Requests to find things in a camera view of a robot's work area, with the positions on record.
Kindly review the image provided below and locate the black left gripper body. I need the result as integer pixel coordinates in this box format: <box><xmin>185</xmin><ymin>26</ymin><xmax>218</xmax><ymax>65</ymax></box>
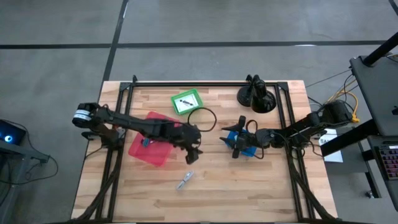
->
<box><xmin>172</xmin><ymin>123</ymin><xmax>202</xmax><ymax>151</ymax></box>

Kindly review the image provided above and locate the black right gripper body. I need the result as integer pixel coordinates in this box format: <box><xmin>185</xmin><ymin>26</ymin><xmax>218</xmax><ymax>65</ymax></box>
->
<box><xmin>231</xmin><ymin>114</ymin><xmax>269</xmax><ymax>159</ymax></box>

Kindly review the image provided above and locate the pink plastic bin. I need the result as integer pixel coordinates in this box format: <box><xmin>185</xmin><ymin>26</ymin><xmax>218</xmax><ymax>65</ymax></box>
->
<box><xmin>128</xmin><ymin>111</ymin><xmax>181</xmax><ymax>167</ymax></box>

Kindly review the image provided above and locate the green plastic basket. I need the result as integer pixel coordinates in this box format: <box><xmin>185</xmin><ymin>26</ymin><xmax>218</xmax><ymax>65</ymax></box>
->
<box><xmin>170</xmin><ymin>88</ymin><xmax>205</xmax><ymax>116</ymax></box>

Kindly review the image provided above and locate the blue plastic basket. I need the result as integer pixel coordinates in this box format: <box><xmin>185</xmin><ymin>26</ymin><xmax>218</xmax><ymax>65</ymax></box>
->
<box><xmin>224</xmin><ymin>129</ymin><xmax>258</xmax><ymax>157</ymax></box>

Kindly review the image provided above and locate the white paper sheet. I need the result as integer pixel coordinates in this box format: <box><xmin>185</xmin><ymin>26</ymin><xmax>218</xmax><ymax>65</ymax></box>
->
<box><xmin>318</xmin><ymin>129</ymin><xmax>345</xmax><ymax>164</ymax></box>

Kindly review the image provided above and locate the dark grey desk top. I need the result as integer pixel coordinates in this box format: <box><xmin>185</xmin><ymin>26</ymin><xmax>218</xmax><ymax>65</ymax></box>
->
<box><xmin>349</xmin><ymin>54</ymin><xmax>398</xmax><ymax>138</ymax></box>

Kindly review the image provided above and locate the black keyboard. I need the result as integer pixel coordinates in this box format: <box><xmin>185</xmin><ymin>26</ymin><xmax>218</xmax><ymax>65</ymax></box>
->
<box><xmin>374</xmin><ymin>144</ymin><xmax>398</xmax><ymax>181</ymax></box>

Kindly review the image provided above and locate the black pole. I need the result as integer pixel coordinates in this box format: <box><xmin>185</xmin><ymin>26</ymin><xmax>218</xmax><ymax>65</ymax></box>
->
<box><xmin>362</xmin><ymin>32</ymin><xmax>398</xmax><ymax>68</ymax></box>

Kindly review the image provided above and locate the grey metal stand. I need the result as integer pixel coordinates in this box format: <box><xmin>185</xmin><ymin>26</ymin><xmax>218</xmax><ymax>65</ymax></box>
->
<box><xmin>0</xmin><ymin>139</ymin><xmax>50</xmax><ymax>218</ymax></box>

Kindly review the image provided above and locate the black computer tower blue light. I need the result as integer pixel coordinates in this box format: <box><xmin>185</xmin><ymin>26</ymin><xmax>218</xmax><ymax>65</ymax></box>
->
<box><xmin>0</xmin><ymin>119</ymin><xmax>27</xmax><ymax>146</ymax></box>

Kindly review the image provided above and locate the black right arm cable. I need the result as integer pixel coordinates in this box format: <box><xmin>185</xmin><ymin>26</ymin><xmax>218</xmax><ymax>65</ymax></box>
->
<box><xmin>245</xmin><ymin>119</ymin><xmax>265</xmax><ymax>159</ymax></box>

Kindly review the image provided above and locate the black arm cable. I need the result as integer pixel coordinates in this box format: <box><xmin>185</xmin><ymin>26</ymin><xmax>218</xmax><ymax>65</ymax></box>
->
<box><xmin>187</xmin><ymin>107</ymin><xmax>218</xmax><ymax>133</ymax></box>
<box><xmin>245</xmin><ymin>119</ymin><xmax>265</xmax><ymax>159</ymax></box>

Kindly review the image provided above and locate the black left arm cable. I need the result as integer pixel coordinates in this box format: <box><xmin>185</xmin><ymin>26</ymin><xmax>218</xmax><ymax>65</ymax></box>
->
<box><xmin>187</xmin><ymin>107</ymin><xmax>218</xmax><ymax>133</ymax></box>

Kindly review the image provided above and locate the black camera stand base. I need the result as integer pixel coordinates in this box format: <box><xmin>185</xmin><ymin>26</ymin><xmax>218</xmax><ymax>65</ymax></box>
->
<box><xmin>236</xmin><ymin>73</ymin><xmax>277</xmax><ymax>114</ymax></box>

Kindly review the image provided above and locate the black table frame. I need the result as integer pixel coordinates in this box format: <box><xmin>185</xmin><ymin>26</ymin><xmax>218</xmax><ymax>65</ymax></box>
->
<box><xmin>71</xmin><ymin>74</ymin><xmax>338</xmax><ymax>223</ymax></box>

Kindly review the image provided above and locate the yellow cable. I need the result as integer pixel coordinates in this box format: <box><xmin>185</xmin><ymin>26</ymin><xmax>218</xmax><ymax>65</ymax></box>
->
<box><xmin>326</xmin><ymin>90</ymin><xmax>361</xmax><ymax>124</ymax></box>

